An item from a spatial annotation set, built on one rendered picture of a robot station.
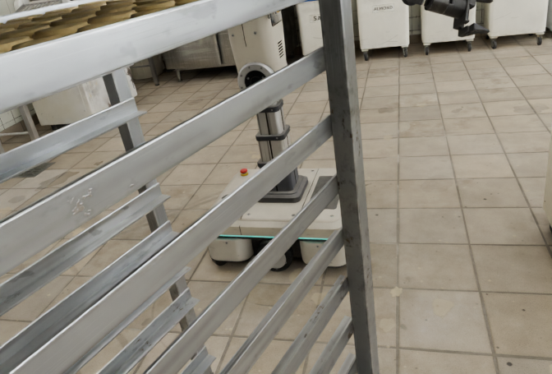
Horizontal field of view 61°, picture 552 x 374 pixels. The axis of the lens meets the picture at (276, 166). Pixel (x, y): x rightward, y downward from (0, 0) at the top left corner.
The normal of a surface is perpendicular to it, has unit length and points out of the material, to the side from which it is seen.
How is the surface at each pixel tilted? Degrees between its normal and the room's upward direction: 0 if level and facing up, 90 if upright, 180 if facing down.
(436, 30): 92
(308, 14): 92
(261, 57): 101
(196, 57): 90
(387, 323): 0
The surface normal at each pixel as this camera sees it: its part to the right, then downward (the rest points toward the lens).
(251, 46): -0.23, 0.61
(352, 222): -0.52, 0.44
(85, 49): 0.84, 0.11
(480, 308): -0.15, -0.89
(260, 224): -0.26, -0.54
